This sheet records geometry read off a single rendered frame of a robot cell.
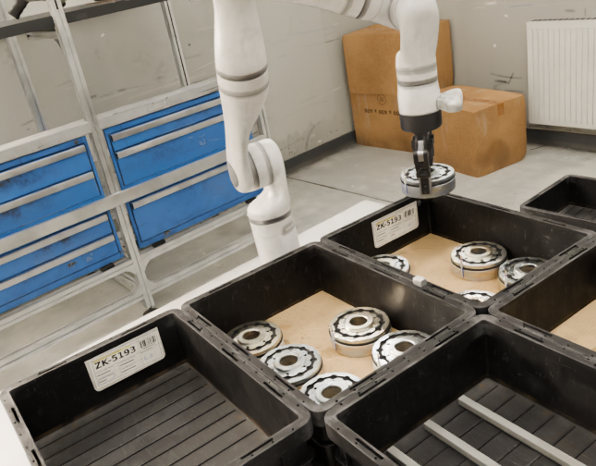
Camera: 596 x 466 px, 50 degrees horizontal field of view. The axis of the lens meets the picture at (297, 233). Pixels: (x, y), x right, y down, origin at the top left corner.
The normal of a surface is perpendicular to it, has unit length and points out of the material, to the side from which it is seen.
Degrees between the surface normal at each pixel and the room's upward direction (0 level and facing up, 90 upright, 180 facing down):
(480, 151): 90
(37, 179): 90
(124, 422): 0
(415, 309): 90
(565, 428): 0
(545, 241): 90
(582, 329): 0
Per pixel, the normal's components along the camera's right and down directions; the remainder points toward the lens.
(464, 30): -0.75, 0.39
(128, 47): 0.64, 0.22
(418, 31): 0.13, 0.65
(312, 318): -0.17, -0.90
